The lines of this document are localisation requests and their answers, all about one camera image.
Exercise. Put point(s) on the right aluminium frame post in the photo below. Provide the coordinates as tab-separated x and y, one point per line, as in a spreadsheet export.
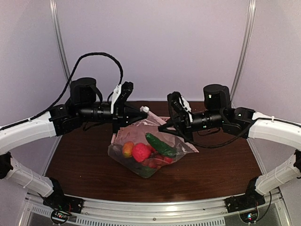
250	18

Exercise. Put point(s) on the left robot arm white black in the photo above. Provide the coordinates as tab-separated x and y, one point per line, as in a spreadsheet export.
85	104

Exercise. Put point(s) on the clear zip top bag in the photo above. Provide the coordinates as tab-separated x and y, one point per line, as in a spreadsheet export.
155	160

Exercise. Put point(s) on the right circuit board with leds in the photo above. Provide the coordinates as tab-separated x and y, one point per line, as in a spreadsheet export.
248	217

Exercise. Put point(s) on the aluminium frame post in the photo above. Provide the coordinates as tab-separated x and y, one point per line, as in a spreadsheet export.
250	18
59	39

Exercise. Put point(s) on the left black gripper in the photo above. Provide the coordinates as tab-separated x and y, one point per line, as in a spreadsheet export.
130	114

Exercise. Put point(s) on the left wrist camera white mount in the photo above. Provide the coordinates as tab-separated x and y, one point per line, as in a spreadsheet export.
120	95

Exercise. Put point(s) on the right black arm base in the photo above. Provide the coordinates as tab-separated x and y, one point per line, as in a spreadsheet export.
250	199

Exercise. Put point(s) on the pink plastic basket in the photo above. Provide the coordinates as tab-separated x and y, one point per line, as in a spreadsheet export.
136	132

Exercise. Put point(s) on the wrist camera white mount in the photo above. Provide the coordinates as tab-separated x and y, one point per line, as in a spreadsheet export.
120	95
178	104

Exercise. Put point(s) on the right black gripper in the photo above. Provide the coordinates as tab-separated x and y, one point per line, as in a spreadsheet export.
178	119

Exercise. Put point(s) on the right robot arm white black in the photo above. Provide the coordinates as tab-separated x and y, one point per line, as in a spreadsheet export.
241	123

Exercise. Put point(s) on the green fake cucumber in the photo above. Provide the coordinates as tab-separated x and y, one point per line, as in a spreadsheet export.
160	146

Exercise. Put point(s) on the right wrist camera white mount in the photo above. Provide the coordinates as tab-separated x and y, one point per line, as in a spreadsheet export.
178	104

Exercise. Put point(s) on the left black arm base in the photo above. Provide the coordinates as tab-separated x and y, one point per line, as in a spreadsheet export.
59	201

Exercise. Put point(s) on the front aluminium rail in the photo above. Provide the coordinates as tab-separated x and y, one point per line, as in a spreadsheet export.
207	212

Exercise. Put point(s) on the green fake pepper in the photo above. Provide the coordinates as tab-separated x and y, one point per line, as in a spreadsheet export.
146	172

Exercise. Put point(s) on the left aluminium frame post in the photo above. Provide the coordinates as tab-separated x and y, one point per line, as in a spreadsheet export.
59	39

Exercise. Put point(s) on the circuit board with leds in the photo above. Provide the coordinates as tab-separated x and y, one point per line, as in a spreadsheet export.
248	217
59	217

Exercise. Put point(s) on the left circuit board with leds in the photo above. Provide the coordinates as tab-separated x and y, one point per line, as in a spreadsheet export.
59	217

